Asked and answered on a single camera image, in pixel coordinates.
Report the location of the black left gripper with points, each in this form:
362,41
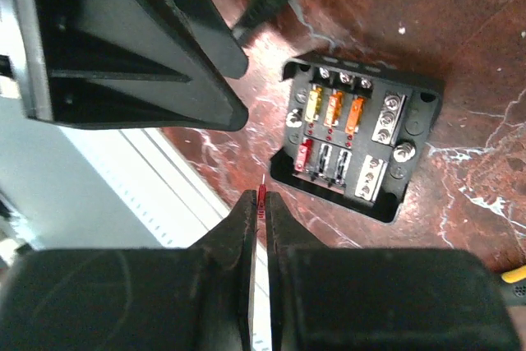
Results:
141,72

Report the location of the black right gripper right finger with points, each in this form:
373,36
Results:
335,298

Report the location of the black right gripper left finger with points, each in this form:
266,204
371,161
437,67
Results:
194,298

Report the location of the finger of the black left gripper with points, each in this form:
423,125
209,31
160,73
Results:
207,27

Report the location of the red blade fuse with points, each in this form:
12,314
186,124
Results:
261,200

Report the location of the black fuse box base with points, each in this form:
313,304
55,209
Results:
368,172

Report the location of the orange blade fuse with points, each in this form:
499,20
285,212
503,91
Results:
354,115
333,108

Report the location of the red fuse in box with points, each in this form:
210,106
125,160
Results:
303,155

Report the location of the yellow fuse in box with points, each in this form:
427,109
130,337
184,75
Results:
313,105

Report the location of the aluminium front rail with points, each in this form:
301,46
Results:
162,190

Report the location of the yellow black handle screwdriver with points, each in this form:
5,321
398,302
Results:
513,286

